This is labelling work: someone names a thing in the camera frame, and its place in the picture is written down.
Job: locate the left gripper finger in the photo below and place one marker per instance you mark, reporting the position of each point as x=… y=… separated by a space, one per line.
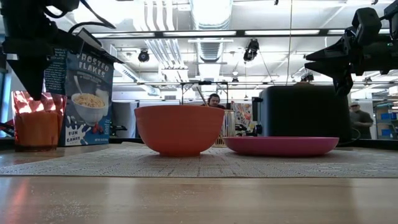
x=32 y=77

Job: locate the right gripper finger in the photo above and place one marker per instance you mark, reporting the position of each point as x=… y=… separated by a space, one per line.
x=335 y=53
x=335 y=69

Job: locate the toast slice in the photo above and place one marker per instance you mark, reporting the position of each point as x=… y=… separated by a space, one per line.
x=302 y=84

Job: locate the blue frosted flakes cereal box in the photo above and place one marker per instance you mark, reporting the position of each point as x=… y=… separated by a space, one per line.
x=90 y=77

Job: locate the pink plate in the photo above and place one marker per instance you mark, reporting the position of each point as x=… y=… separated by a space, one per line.
x=280 y=146

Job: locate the wooden utensil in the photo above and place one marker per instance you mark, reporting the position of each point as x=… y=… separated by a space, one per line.
x=202 y=96

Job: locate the orange bowl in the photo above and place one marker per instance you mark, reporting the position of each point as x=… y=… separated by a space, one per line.
x=178 y=130

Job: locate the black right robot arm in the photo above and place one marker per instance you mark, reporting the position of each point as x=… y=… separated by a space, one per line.
x=392 y=18

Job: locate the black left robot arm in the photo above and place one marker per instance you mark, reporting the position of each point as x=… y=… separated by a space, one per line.
x=62 y=4

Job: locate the black toaster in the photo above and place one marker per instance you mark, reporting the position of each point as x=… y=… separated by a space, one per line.
x=301 y=112

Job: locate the person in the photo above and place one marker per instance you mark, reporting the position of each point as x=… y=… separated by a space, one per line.
x=360 y=121
x=214 y=100

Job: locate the shelf with blue bins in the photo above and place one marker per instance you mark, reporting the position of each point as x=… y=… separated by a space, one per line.
x=387 y=116

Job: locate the black overhead bar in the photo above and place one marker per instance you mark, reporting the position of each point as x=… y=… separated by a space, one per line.
x=240 y=33

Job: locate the grey cabinet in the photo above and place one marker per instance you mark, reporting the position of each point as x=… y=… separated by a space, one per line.
x=124 y=118

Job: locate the colourful printed poster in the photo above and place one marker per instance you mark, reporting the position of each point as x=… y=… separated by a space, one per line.
x=244 y=113

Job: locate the glass jar with stick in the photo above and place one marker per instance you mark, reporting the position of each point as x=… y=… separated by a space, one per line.
x=229 y=124

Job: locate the grey woven placemat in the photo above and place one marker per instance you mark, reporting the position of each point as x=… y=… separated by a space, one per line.
x=199 y=165

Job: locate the black ceiling camera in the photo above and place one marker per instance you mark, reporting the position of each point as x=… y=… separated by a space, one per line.
x=251 y=49
x=143 y=56
x=307 y=77

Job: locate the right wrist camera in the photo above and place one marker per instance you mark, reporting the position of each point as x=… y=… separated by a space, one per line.
x=367 y=25

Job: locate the black table edge rail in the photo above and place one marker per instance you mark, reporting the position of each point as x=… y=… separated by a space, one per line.
x=373 y=143

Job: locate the black desk frame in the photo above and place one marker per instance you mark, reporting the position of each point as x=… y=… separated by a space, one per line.
x=205 y=82

